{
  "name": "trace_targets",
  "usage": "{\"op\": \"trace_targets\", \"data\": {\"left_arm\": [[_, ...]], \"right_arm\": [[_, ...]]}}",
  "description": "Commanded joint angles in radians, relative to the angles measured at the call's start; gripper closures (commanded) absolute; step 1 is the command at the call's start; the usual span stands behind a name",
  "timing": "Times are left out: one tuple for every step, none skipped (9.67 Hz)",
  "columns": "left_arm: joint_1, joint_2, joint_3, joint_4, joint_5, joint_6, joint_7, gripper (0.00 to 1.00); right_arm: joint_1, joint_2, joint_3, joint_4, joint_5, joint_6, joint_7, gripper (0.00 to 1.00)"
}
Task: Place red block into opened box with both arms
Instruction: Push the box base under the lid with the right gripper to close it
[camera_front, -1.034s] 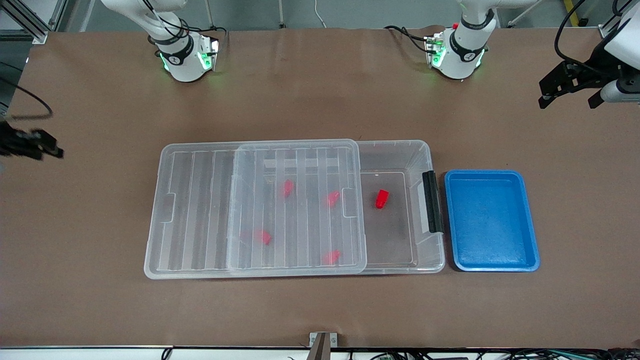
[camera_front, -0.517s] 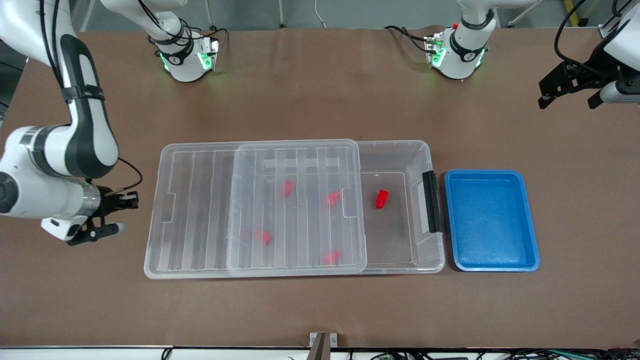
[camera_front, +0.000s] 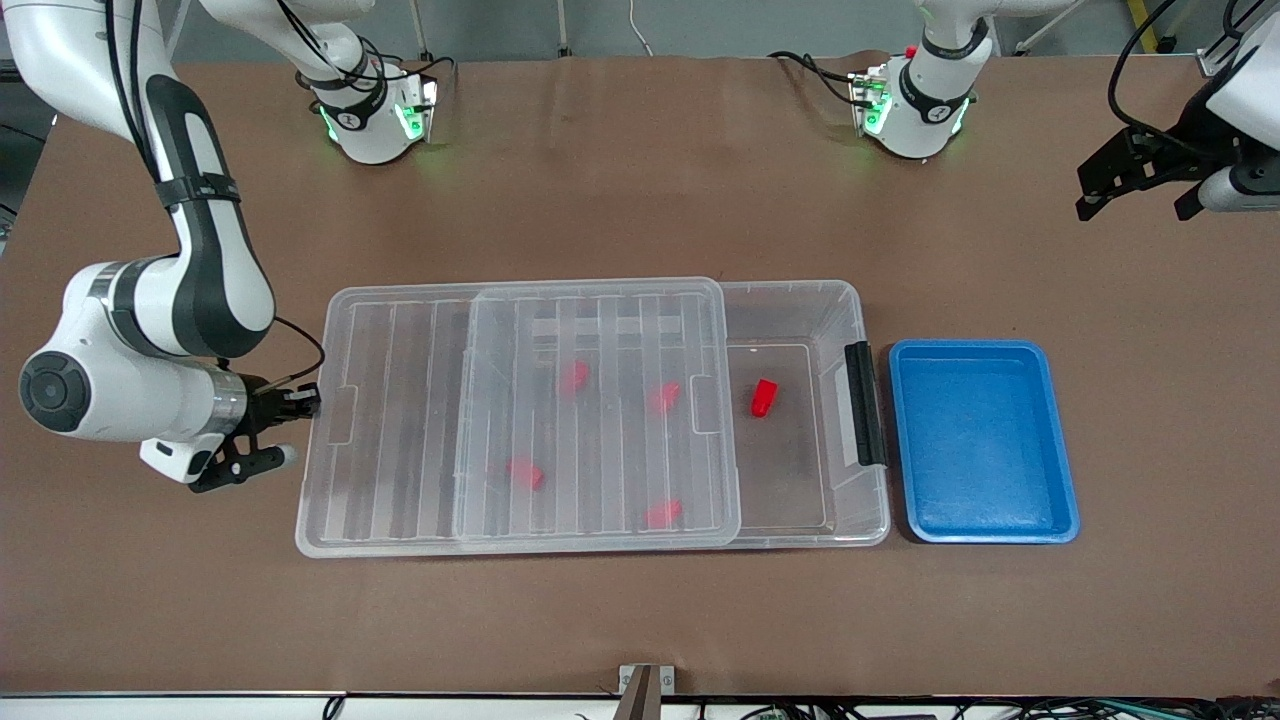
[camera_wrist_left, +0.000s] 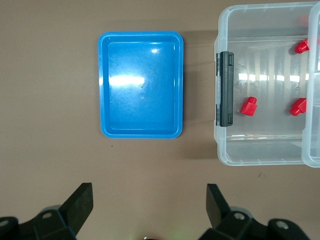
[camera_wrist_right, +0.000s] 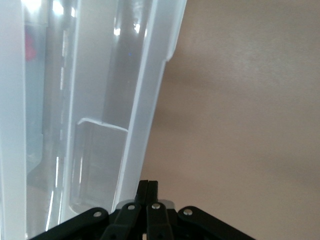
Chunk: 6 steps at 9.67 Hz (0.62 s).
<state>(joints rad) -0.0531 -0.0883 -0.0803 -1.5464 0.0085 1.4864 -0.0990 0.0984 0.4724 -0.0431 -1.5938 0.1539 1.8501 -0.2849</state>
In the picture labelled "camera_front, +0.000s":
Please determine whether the black box latch handle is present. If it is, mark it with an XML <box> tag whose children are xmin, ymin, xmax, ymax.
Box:
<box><xmin>845</xmin><ymin>342</ymin><xmax>889</xmax><ymax>468</ymax></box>

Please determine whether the metal table edge bracket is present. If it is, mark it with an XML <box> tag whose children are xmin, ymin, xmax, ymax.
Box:
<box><xmin>618</xmin><ymin>664</ymin><xmax>677</xmax><ymax>720</ymax></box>

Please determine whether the aluminium frame profile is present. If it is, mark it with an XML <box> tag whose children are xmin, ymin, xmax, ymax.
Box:
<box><xmin>1195</xmin><ymin>20</ymin><xmax>1261</xmax><ymax>79</ymax></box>

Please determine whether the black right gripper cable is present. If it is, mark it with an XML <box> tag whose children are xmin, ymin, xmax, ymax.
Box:
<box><xmin>270</xmin><ymin>316</ymin><xmax>327</xmax><ymax>393</ymax></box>

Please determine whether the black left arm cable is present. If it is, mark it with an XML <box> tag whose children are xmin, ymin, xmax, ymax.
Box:
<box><xmin>1107</xmin><ymin>0</ymin><xmax>1251</xmax><ymax>166</ymax></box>

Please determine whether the blue plastic tray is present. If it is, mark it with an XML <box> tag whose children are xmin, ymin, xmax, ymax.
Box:
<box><xmin>888</xmin><ymin>340</ymin><xmax>1081</xmax><ymax>545</ymax></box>

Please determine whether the clear plastic box lid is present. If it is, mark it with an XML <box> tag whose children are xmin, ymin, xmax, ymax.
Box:
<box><xmin>295</xmin><ymin>277</ymin><xmax>743</xmax><ymax>558</ymax></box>

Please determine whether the clear plastic storage box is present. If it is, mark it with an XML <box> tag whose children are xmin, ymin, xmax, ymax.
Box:
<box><xmin>455</xmin><ymin>280</ymin><xmax>891</xmax><ymax>549</ymax></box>

